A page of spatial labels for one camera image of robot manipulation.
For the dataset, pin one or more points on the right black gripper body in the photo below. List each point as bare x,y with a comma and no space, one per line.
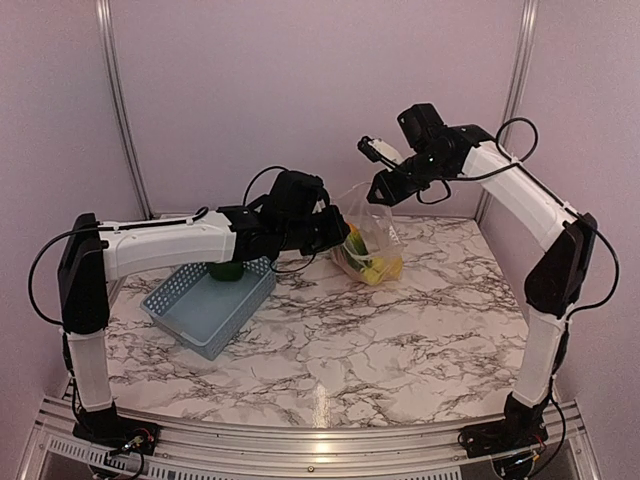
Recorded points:
406,186

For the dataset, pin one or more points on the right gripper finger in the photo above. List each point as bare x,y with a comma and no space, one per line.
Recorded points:
379,186
381,201

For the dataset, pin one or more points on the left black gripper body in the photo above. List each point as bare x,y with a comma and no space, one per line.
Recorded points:
318,238

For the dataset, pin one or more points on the clear zip top bag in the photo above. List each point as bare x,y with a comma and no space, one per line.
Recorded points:
375,223

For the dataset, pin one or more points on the yellow banana bunch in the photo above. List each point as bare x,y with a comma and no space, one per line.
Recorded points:
381,270

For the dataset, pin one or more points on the green bell pepper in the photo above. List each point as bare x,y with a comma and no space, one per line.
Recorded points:
226,272

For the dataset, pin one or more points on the grey perforated plastic basket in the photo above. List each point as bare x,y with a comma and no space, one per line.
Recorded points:
204,314

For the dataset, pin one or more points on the green orange mango toy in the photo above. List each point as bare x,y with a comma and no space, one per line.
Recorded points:
355,243

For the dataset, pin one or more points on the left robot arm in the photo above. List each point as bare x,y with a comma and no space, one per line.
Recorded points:
296,215

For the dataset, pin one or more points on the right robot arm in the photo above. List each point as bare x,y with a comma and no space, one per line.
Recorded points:
468,153

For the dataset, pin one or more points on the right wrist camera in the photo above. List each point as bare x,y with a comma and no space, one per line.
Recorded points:
378,151

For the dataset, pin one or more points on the right aluminium frame post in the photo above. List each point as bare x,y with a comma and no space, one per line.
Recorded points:
522,60

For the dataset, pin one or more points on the aluminium frame post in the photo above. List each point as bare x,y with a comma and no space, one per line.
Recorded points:
108,41
522,60

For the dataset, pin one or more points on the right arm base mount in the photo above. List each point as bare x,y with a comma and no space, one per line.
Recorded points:
502,437

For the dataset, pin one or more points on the front aluminium frame rail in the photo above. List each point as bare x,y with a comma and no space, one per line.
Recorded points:
192,449

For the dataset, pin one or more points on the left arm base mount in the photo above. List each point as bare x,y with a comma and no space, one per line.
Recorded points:
121,434

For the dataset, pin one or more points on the left aluminium frame post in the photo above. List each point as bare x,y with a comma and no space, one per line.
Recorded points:
108,41

